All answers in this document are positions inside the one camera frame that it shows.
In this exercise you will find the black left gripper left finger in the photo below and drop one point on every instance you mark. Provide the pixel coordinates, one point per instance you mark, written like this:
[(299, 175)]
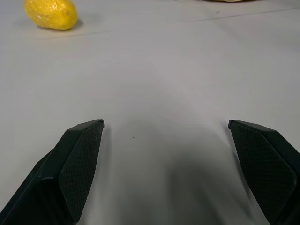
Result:
[(70, 168)]

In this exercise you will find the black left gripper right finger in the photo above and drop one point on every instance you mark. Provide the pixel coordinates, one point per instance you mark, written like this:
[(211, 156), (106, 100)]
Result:
[(264, 168)]

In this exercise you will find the pale object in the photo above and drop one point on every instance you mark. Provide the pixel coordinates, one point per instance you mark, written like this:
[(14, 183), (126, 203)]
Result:
[(225, 0)]

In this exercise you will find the yellow lemon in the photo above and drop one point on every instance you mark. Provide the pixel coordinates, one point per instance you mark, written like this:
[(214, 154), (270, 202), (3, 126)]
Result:
[(51, 14)]

